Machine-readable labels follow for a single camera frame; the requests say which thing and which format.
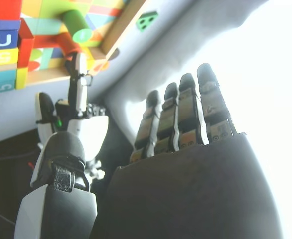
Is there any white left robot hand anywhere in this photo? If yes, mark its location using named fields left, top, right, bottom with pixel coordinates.
left=13, top=62, right=284, bottom=239

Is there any green cylinder with minus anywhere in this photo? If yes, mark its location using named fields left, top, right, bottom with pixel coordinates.
left=58, top=9, right=94, bottom=48

